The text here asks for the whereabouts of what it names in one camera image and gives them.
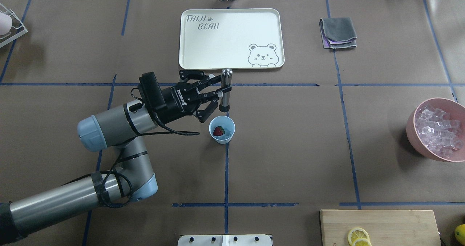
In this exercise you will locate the white cup rack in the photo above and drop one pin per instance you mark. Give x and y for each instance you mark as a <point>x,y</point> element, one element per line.
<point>18,28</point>

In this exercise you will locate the wooden cutting board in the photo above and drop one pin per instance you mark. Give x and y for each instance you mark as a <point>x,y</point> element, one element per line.
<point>384,227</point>

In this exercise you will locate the pile of clear ice cubes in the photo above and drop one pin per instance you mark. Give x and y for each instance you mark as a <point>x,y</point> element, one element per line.
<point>438,131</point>

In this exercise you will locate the metal muddler stick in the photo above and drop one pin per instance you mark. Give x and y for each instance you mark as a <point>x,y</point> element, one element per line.
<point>226,75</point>

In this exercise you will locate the pink cup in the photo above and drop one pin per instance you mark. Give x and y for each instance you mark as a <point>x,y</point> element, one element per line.
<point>6,23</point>

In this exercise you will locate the red strawberry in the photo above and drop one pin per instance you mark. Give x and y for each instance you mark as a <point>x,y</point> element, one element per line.
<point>218,131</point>

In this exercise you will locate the pink bowl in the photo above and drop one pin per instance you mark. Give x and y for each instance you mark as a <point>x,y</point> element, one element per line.
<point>457,112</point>

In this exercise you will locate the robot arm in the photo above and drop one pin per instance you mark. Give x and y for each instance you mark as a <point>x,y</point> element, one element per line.
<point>40,150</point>

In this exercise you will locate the cream bear tray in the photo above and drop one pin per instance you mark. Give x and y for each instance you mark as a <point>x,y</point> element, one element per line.
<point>231,38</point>

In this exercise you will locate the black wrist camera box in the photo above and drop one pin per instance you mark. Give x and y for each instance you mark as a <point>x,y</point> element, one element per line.
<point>151,92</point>

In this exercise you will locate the folded grey cloth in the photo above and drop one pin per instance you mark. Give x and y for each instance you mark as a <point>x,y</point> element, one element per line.
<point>338,33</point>

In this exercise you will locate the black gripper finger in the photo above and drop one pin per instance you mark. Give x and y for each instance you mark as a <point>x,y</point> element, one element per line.
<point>220,94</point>
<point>207,81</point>

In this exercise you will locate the whole lemon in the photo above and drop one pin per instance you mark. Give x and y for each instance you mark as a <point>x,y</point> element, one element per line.
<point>459,234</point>

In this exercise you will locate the light blue plastic cup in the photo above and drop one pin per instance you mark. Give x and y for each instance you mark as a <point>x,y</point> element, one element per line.
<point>225,122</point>

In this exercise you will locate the lemon slices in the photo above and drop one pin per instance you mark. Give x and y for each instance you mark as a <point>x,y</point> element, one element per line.
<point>358,236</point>

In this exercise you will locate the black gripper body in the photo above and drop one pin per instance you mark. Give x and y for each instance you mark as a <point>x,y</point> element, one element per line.
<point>174,101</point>

